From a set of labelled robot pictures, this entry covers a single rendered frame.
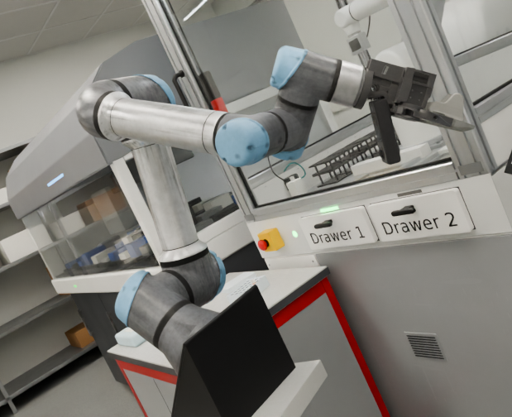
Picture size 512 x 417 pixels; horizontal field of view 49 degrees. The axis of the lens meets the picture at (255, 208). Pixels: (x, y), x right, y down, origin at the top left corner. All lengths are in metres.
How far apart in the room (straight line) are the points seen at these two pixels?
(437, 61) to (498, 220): 0.38
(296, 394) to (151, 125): 0.58
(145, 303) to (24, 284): 4.43
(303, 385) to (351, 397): 0.76
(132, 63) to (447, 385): 1.66
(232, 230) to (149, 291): 1.29
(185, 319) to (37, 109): 4.86
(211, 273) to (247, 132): 0.49
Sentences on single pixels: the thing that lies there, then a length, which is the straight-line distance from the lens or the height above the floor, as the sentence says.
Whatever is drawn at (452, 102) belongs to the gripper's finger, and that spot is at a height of 1.15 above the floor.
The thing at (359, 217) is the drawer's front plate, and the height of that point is 0.90.
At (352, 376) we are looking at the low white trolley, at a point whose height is 0.40.
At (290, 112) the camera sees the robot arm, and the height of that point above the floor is 1.25.
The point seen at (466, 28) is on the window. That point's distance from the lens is 1.44.
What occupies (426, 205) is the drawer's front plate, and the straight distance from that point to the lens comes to 1.45.
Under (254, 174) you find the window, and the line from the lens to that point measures 1.94.
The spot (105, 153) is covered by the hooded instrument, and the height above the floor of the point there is 1.41.
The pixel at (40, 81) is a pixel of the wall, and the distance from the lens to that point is 5.95.
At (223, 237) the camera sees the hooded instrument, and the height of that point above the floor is 0.89.
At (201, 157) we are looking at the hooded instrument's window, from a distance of 2.44.
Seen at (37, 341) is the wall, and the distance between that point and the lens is 5.61.
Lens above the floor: 1.25
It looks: 8 degrees down
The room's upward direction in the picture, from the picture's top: 25 degrees counter-clockwise
